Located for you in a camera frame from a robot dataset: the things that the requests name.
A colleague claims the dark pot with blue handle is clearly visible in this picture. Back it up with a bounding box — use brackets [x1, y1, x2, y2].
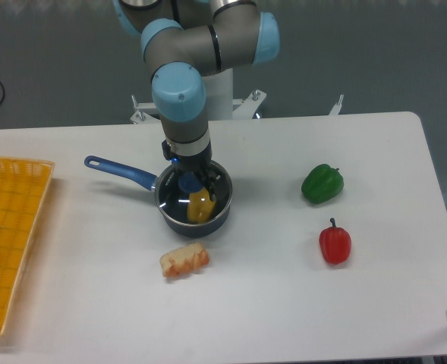
[84, 155, 231, 238]

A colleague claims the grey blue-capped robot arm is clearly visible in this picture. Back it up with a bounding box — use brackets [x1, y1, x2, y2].
[114, 1, 280, 199]

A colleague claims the yellow plastic basket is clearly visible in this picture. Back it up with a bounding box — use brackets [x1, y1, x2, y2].
[0, 156, 55, 336]

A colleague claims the glass lid with blue knob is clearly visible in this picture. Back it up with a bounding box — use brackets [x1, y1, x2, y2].
[156, 162, 232, 226]

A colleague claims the red bell pepper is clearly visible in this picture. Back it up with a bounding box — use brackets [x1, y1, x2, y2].
[319, 218, 351, 265]

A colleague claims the yellow bell pepper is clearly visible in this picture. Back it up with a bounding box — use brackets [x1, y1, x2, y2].
[187, 187, 216, 224]

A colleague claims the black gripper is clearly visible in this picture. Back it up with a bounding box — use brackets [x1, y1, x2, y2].
[162, 139, 222, 202]

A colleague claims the green bell pepper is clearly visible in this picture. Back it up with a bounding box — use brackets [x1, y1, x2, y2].
[301, 164, 345, 205]

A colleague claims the toy bread roll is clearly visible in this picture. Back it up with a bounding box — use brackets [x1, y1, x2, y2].
[159, 243, 209, 278]

